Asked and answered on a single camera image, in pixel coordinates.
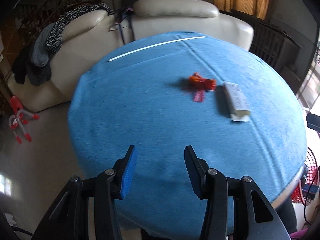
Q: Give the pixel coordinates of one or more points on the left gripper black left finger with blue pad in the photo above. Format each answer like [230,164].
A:
[67,217]

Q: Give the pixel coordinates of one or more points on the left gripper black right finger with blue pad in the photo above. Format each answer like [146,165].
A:
[254,216]

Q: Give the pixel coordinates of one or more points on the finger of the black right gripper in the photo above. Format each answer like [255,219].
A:
[313,122]

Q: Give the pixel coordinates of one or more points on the red plastic mesh basket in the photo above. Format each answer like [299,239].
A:
[308,185]

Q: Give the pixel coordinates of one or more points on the white small carton box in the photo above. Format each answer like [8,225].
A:
[237,102]

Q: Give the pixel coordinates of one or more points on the white baby crib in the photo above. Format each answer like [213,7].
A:
[271,43]

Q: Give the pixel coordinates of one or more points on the red shiny snack wrapper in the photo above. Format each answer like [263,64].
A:
[201,85]

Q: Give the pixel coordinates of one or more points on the blue table cloth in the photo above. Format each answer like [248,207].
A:
[144,99]

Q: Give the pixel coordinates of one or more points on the red white kids chair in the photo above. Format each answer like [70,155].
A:
[17,119]

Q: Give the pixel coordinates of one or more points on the white thin stick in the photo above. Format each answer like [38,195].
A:
[153,46]

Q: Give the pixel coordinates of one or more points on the black garment on sofa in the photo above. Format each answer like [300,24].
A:
[23,67]

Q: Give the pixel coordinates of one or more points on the grey knit garment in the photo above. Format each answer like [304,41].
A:
[40,56]

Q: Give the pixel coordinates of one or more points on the black white spotted garment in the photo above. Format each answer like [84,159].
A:
[54,38]

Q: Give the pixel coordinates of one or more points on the cream leather sofa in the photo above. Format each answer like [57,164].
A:
[87,39]

